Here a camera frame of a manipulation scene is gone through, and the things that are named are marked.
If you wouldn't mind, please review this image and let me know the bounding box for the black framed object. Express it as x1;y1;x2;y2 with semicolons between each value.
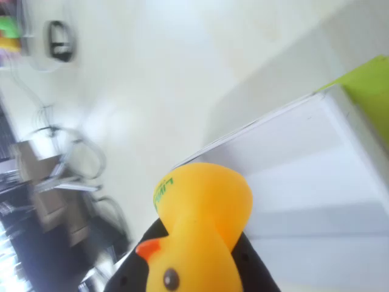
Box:
44;19;77;63

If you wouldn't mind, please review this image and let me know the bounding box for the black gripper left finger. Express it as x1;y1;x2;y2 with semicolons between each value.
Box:
105;218;170;292

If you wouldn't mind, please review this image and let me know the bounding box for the white cardboard box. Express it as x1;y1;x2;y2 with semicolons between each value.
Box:
171;90;389;292

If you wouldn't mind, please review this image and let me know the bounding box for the brown cardboard carton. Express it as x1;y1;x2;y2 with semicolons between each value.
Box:
13;141;91;246

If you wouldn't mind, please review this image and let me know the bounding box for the grey looped cable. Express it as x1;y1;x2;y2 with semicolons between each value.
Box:
29;126;108;180

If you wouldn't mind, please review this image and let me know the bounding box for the green and yellow toy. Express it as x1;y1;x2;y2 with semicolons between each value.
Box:
0;15;24;53

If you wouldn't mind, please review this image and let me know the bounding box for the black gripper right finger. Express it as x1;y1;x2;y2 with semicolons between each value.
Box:
230;233;282;292

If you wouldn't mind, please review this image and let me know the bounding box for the yellow rubber duck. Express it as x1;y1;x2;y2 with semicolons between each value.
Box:
135;162;254;292

